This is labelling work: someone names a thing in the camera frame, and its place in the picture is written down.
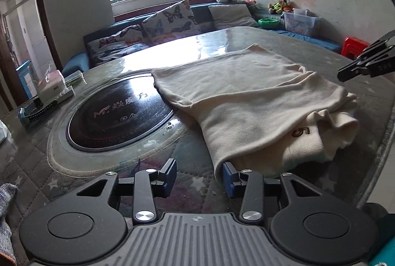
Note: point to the clear plastic storage box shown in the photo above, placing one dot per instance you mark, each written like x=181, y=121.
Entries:
x=304, y=25

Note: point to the black round induction cooktop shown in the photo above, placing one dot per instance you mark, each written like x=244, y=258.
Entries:
x=117, y=115

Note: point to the blue corner sofa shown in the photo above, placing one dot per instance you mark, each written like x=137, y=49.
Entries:
x=83, y=62

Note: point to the butterfly pillow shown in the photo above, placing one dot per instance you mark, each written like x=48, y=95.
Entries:
x=174, y=22
x=120, y=44

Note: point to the grey cushion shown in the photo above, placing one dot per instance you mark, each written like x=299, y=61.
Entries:
x=234, y=15

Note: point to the left butterfly pillow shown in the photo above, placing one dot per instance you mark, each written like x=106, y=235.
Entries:
x=120, y=44

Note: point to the colourful plush toys pile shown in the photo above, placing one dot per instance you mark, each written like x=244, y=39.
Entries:
x=280, y=7

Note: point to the white box on table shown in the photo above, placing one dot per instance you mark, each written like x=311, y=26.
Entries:
x=54, y=93

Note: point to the cream sweatshirt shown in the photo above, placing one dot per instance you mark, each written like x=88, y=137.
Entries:
x=261, y=111

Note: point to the green bowl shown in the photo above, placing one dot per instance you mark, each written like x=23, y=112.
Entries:
x=268, y=23

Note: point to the blue white cabinet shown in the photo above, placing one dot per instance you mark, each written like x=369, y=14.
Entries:
x=26, y=75

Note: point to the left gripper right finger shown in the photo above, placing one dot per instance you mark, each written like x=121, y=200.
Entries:
x=262, y=197

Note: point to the pink tissue box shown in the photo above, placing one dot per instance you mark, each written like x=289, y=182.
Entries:
x=54, y=78

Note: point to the brown wooden door frame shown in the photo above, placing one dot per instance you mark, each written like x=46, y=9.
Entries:
x=10, y=76

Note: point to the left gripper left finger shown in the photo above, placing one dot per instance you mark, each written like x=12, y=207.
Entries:
x=143, y=187

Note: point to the red plastic stool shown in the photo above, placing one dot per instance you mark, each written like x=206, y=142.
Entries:
x=353, y=47

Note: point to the green booklet on table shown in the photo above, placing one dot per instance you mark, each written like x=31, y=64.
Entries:
x=74, y=78

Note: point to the right butterfly pillow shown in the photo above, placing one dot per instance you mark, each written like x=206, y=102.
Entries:
x=174, y=22

